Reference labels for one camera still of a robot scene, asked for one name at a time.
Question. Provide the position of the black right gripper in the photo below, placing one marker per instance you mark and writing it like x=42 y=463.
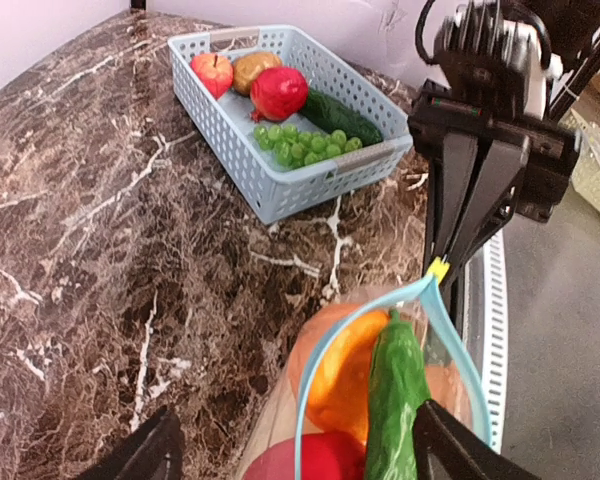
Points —
x=523 y=165

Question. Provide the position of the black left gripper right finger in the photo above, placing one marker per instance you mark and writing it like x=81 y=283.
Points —
x=462 y=454

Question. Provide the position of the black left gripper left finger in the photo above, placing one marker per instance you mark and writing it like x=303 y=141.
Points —
x=153 y=451

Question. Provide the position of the green leafy vegetable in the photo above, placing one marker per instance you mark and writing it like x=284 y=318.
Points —
x=397 y=387

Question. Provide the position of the clear zip top bag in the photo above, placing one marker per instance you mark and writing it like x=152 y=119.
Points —
x=451 y=375

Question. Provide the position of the red tomato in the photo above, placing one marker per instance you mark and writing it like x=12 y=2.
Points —
x=330 y=456

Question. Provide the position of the orange fruit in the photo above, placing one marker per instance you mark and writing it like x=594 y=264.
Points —
x=338 y=399

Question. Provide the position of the cream perforated basket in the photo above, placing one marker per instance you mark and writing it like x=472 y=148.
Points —
x=586 y=175

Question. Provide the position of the green cucumber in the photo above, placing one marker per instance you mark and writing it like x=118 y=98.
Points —
x=330 y=114

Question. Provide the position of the green grapes bunch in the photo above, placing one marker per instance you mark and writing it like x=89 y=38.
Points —
x=292 y=148

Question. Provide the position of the light blue plastic basket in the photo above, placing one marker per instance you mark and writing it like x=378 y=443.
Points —
x=274 y=191

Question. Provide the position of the dark red round fruit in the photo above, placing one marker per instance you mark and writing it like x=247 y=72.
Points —
x=277 y=93

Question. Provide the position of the brown potato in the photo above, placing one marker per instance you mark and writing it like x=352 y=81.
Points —
x=247 y=68

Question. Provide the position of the pink red apple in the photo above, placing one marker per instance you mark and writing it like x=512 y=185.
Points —
x=214 y=71

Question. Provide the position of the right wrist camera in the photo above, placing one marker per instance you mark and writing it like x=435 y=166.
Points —
x=495 y=55

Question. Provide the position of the white slotted cable duct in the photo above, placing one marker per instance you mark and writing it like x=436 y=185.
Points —
x=495 y=336

